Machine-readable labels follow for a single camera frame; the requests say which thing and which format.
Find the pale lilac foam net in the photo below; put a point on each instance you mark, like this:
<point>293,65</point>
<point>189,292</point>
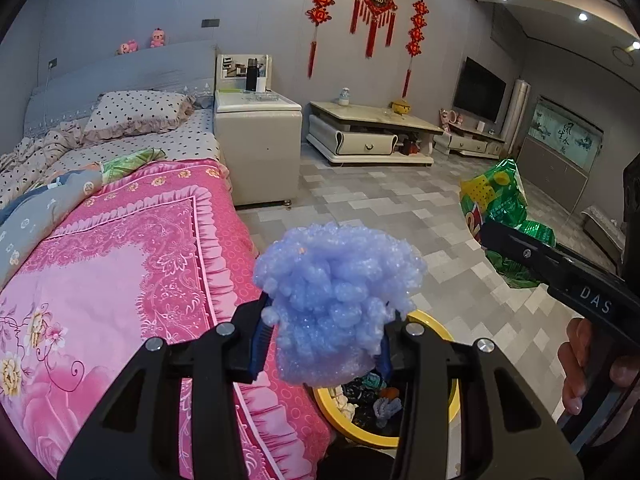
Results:
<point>387,407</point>

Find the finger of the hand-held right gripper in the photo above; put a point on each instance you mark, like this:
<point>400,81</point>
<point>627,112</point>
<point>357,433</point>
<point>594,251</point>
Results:
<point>525,252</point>

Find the white standing air conditioner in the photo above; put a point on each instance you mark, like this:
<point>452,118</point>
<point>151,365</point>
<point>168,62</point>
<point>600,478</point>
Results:
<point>516,110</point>

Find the grey patterned bench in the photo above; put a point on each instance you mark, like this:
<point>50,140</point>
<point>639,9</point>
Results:
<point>602,222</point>

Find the green leaf print cloth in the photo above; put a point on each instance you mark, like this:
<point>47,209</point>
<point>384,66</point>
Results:
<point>135,160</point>

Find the pink figurine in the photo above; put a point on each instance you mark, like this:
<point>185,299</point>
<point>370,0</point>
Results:
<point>446,119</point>

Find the small red object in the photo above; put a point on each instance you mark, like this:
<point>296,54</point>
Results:
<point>407,145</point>

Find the beige polka dot quilt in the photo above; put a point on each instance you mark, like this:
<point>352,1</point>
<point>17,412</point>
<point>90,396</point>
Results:
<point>30,155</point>

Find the black flask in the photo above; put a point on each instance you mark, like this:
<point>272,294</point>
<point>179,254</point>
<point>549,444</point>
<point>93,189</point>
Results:
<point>251,72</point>

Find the black plastic bag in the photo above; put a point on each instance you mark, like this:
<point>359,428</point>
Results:
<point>357,390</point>

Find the cream television stand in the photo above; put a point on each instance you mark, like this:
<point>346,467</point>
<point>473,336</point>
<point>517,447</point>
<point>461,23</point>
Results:
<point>470,146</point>

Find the person's right hand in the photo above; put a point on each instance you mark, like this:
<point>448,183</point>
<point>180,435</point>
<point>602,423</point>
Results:
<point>575,360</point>

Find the grey upholstered bed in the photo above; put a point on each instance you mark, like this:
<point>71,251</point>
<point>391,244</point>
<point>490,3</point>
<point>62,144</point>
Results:
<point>125,72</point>

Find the white cup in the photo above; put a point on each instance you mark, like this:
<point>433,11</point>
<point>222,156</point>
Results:
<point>261,82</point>

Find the yellow round waste bin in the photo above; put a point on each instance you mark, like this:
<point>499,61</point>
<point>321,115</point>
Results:
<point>332,417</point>

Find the grey flower print quilt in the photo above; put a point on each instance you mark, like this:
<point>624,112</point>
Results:
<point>40,215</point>

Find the yellow pot ornament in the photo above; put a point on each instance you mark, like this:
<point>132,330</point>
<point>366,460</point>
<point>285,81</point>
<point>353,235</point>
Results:
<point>401,106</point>

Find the cream coffee table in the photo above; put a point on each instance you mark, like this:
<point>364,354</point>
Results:
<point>360,142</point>

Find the snow globe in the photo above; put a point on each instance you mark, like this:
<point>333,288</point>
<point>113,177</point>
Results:
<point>343,96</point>

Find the grey wall switch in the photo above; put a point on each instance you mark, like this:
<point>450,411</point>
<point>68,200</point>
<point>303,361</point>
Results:
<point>210,23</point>

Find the pink floral blanket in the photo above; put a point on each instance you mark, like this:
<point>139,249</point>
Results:
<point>125,270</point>

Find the bluish fluffy foam net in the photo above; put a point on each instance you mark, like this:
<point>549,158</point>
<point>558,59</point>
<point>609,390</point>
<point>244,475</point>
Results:
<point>335,300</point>

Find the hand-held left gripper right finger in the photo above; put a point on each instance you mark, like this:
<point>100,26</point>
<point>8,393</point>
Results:
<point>386,362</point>

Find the wall television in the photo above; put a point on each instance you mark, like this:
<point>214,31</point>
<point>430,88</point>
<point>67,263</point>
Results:
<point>479,89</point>

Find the beige nightstand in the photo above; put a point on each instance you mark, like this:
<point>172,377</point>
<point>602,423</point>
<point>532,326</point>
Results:
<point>260,150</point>

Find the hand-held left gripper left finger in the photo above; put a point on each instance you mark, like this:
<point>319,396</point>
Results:
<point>260,355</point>

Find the green snack bag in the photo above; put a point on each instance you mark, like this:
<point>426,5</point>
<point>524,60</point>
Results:
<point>500,195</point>

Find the polka dot frilled pillow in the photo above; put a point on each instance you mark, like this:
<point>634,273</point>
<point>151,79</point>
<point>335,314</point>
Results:
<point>135,115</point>

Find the fish tank cabinet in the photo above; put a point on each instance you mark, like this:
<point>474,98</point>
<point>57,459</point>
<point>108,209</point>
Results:
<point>565,132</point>

